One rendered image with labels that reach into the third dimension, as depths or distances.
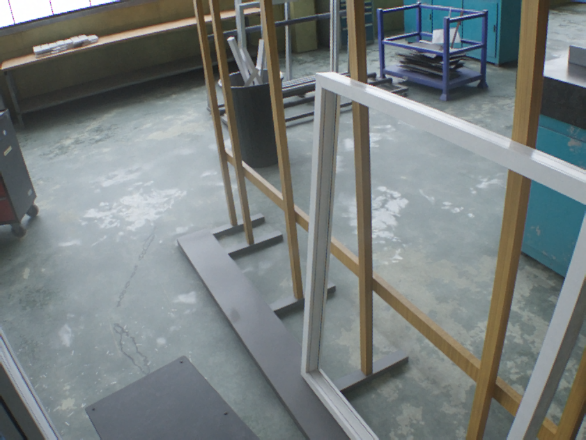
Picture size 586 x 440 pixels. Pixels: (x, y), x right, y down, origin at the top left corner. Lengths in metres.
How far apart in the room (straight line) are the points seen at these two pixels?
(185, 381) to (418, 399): 1.31
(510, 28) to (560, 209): 5.00
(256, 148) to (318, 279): 2.60
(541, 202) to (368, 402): 1.53
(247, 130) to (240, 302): 1.97
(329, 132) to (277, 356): 1.24
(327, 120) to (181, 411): 1.11
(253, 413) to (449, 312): 1.22
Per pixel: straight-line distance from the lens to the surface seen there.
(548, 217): 3.21
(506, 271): 1.49
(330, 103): 1.91
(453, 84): 6.36
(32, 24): 8.19
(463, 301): 3.09
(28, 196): 4.70
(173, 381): 1.58
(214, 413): 1.47
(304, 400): 2.48
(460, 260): 3.41
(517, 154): 1.24
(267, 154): 4.70
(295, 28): 8.98
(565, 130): 2.99
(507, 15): 7.76
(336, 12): 6.48
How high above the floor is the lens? 1.96
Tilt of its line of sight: 30 degrees down
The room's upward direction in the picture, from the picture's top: 7 degrees counter-clockwise
